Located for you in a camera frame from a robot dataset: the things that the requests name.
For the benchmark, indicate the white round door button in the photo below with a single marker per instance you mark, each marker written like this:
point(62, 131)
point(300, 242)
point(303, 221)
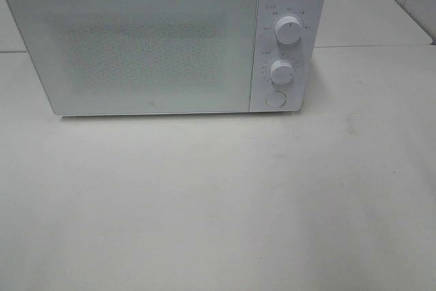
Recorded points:
point(276, 99)

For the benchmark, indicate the white timer knob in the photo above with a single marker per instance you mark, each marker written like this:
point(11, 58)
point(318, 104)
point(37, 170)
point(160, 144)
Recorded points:
point(281, 72)

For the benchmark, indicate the white microwave door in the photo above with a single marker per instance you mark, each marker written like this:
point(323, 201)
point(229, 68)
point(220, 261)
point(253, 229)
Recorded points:
point(96, 57)

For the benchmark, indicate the white upper power knob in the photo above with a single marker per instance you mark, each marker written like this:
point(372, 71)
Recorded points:
point(288, 29)

